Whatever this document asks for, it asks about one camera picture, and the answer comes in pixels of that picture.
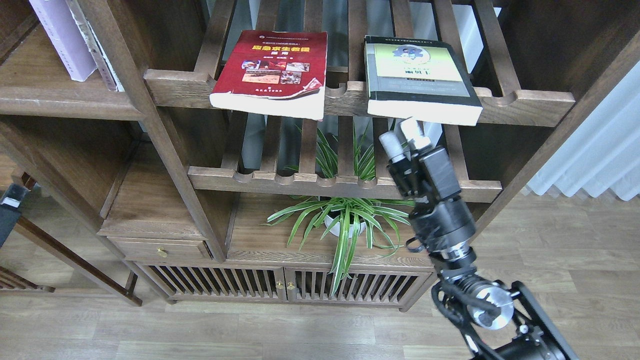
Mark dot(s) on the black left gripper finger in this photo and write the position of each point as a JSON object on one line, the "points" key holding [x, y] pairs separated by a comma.
{"points": [[9, 209]]}

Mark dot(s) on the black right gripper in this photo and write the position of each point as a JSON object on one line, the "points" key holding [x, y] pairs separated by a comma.
{"points": [[441, 220]]}

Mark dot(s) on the green and black book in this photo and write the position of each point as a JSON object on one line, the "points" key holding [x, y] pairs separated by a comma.
{"points": [[418, 78]]}

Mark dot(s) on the pale purple book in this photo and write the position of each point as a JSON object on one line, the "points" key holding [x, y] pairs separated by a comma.
{"points": [[58, 22]]}

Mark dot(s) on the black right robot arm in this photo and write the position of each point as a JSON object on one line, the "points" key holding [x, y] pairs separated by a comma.
{"points": [[496, 322]]}

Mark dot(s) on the green spider plant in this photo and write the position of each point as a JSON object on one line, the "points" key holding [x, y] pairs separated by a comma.
{"points": [[348, 217]]}

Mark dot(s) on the red cover book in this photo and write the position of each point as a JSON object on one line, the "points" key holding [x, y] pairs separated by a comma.
{"points": [[275, 74]]}

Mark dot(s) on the brass drawer knob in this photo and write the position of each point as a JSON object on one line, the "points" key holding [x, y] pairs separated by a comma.
{"points": [[162, 252]]}

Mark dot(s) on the worn white standing book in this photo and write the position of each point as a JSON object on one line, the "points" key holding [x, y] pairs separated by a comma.
{"points": [[104, 66]]}

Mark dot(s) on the dark wooden bookshelf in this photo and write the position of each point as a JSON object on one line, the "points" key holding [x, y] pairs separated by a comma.
{"points": [[156, 166]]}

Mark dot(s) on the white curtain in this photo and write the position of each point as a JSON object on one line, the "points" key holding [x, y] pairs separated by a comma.
{"points": [[603, 154]]}

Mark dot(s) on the wooden chair frame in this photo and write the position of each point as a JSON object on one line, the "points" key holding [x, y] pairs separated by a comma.
{"points": [[13, 284]]}

